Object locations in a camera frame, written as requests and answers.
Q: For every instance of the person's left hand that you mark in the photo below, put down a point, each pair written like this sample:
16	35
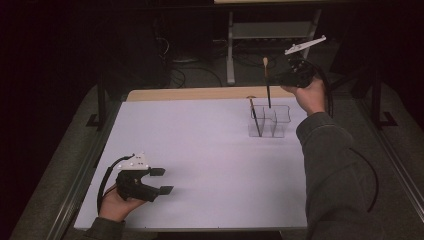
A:
113	208

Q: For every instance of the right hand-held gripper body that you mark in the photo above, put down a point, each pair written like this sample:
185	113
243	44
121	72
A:
300	75

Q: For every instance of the person's right hand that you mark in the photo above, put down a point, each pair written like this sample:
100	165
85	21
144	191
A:
311	98

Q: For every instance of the grey metal rail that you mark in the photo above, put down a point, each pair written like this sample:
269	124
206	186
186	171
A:
71	200
400	176

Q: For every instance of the black stand leg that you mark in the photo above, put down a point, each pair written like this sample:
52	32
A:
376	106
101	106

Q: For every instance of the white board sheet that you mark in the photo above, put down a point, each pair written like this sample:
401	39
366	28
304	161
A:
200	150

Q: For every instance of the wooden table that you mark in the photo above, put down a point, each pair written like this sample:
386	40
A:
200	93

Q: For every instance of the round-tip black gold makeup brush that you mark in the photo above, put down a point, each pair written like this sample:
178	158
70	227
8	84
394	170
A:
268	96

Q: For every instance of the white metal stand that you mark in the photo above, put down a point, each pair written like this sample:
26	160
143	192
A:
230	66

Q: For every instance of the clear plastic organizer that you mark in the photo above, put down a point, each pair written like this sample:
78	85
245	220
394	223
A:
280	120

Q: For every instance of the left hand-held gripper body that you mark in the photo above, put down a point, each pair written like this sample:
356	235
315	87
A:
133	186

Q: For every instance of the thin black gold makeup brush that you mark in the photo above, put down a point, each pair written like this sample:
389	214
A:
257	125

